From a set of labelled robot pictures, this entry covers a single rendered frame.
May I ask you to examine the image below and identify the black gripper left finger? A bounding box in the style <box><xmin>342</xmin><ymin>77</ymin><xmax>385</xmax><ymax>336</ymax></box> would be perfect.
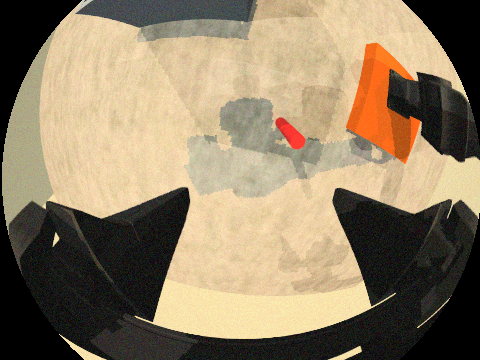
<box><xmin>45</xmin><ymin>187</ymin><xmax>191</xmax><ymax>323</ymax></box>

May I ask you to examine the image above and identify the red peg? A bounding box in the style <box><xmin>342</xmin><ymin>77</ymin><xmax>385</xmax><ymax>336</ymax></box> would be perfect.
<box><xmin>276</xmin><ymin>117</ymin><xmax>305</xmax><ymax>149</ymax></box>

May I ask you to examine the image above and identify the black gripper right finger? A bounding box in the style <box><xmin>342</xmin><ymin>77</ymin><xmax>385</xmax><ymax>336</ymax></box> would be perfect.
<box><xmin>332</xmin><ymin>188</ymin><xmax>452</xmax><ymax>307</ymax></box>

